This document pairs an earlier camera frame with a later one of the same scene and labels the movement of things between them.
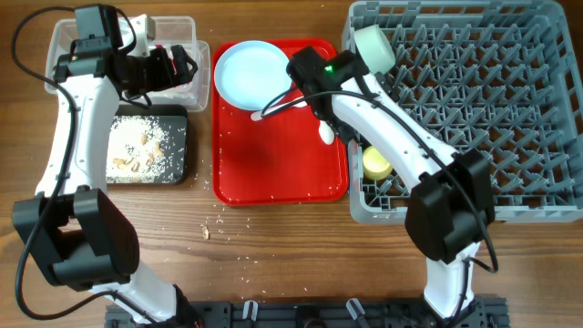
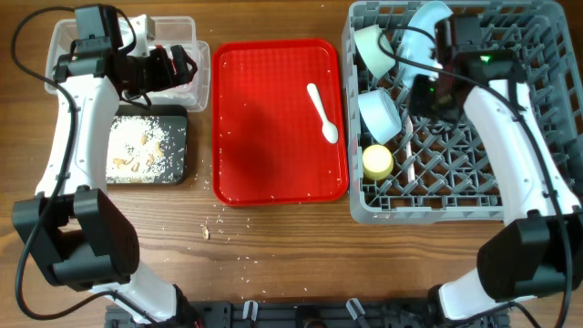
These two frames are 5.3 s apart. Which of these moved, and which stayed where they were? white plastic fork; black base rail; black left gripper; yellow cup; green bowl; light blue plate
Moved: white plastic fork; light blue plate
Stayed: green bowl; black left gripper; yellow cup; black base rail
